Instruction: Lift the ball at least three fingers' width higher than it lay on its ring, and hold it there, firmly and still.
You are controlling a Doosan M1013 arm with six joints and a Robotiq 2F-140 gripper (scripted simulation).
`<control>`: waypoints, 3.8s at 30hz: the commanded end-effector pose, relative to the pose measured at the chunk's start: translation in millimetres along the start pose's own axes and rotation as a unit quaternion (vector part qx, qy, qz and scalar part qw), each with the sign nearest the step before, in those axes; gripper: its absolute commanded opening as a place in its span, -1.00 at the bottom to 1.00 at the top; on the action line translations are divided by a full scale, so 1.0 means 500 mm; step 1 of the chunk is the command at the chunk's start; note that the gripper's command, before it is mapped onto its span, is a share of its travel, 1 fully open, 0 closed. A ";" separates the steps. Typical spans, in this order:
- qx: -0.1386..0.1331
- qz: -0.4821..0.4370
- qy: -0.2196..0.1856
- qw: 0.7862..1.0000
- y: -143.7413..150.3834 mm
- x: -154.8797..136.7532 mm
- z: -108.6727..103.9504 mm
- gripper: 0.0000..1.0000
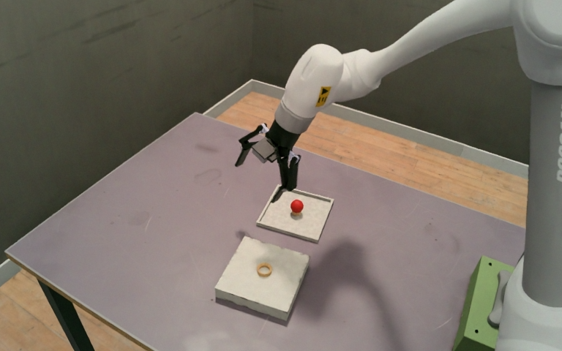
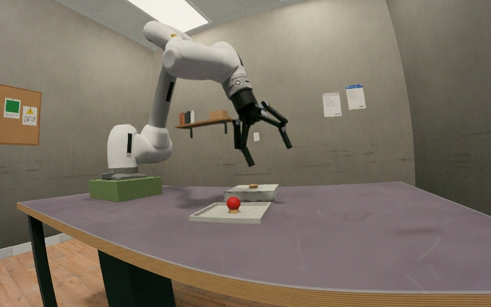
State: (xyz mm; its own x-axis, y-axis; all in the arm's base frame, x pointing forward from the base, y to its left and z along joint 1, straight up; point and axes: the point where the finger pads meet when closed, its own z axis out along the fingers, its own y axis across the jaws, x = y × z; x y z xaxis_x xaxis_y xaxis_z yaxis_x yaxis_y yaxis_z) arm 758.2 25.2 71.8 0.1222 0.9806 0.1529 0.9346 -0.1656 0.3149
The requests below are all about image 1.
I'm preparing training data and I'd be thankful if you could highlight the red ball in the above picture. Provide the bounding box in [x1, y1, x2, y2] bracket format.
[291, 200, 304, 213]

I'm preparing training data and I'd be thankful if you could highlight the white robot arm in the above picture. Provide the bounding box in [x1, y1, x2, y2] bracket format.
[274, 0, 562, 351]

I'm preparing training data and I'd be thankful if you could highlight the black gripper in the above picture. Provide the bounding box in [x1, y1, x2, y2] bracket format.
[236, 119, 301, 203]

